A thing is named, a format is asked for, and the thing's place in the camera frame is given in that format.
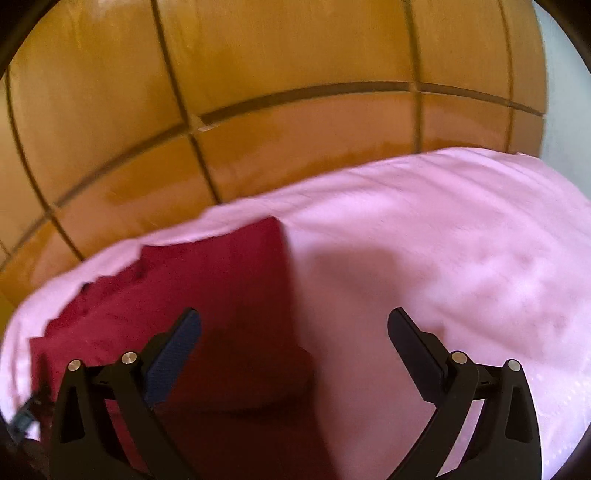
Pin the pink bedspread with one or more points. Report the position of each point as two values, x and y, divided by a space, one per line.
489 251

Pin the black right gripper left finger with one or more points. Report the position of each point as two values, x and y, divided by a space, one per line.
84 444

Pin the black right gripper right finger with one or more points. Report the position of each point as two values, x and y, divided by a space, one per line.
505 443

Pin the dark red garment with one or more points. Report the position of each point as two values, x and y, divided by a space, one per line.
241 408

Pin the wooden wardrobe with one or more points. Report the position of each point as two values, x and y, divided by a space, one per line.
119 118

